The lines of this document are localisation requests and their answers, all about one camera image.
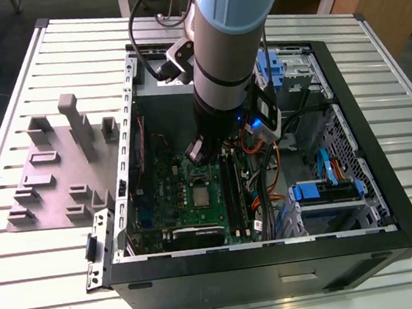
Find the grey metal slot bracket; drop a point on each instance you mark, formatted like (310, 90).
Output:
(103, 246)

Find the grey perforated disk bay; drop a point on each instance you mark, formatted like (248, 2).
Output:
(342, 136)

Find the grey power supply box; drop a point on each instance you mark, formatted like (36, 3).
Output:
(164, 111)

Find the silver metal drive cage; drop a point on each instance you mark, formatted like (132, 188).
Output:
(295, 89)

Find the empty grey RAM slot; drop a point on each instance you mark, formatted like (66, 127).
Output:
(234, 195)
(226, 196)

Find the green motherboard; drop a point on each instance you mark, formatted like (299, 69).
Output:
(175, 216)

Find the silver square CPU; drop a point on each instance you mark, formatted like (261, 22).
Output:
(201, 197)

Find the black graphics card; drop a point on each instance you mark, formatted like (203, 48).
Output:
(196, 236)

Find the hard disk in blue carrier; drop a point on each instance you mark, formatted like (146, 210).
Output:
(307, 191)

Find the grey parts rack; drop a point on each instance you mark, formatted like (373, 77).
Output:
(75, 168)

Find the white wrist camera black face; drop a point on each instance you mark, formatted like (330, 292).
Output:
(266, 118)

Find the blue video port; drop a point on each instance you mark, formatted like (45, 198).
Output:
(91, 247)

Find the blue plastic drive latch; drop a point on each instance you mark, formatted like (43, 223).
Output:
(272, 70)

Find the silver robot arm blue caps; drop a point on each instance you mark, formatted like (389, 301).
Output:
(225, 56)

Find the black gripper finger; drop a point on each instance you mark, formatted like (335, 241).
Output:
(196, 152)

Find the black open PC case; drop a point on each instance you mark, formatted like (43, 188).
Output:
(241, 280)

